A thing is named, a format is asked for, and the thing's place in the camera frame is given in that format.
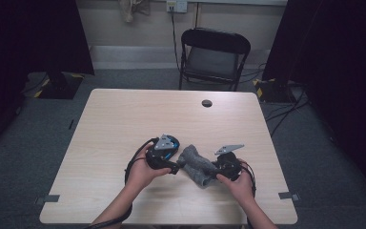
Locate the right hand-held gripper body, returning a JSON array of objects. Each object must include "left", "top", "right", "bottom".
[{"left": 214, "top": 144, "right": 245, "bottom": 182}]

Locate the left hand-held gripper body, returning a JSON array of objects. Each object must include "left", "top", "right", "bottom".
[{"left": 146, "top": 134, "right": 176, "bottom": 171}]

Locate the blue toy car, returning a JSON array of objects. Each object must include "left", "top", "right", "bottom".
[{"left": 166, "top": 135, "right": 181, "bottom": 160}]

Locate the grey sock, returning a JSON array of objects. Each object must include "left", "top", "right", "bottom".
[{"left": 176, "top": 144, "right": 219, "bottom": 190}]

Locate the person's right hand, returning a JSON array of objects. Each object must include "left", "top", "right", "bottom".
[{"left": 216, "top": 158, "right": 255, "bottom": 206}]

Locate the person's left hand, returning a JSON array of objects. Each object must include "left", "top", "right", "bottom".
[{"left": 125, "top": 142, "right": 173, "bottom": 194}]

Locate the grey tape strip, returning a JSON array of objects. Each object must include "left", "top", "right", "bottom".
[
  {"left": 278, "top": 191, "right": 301, "bottom": 201},
  {"left": 33, "top": 194, "right": 61, "bottom": 206}
]

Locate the black stand base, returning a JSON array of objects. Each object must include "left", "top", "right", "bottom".
[
  {"left": 252, "top": 77, "right": 297, "bottom": 104},
  {"left": 32, "top": 71, "right": 85, "bottom": 100}
]

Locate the black folding chair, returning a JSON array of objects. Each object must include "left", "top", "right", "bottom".
[{"left": 178, "top": 27, "right": 252, "bottom": 93}]

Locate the beige hanging cloth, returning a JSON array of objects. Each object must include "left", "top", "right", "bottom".
[{"left": 117, "top": 0, "right": 152, "bottom": 24}]

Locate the black curtain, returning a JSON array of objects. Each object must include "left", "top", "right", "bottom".
[
  {"left": 261, "top": 0, "right": 366, "bottom": 204},
  {"left": 0, "top": 0, "right": 95, "bottom": 160}
]

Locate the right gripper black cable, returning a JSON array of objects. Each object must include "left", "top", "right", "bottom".
[{"left": 238, "top": 159, "right": 258, "bottom": 198}]

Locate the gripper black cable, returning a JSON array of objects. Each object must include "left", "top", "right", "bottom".
[
  {"left": 84, "top": 136, "right": 160, "bottom": 229},
  {"left": 238, "top": 159, "right": 258, "bottom": 198}
]

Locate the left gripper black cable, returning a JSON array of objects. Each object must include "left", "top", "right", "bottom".
[{"left": 84, "top": 136, "right": 160, "bottom": 229}]

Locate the black floor cable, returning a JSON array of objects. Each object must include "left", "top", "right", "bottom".
[
  {"left": 265, "top": 98, "right": 310, "bottom": 123},
  {"left": 269, "top": 88, "right": 307, "bottom": 138}
]

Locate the black socket cable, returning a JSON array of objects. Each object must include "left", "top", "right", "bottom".
[{"left": 170, "top": 6, "right": 183, "bottom": 73}]

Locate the white wall socket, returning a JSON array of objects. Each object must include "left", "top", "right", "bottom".
[{"left": 166, "top": 0, "right": 189, "bottom": 13}]

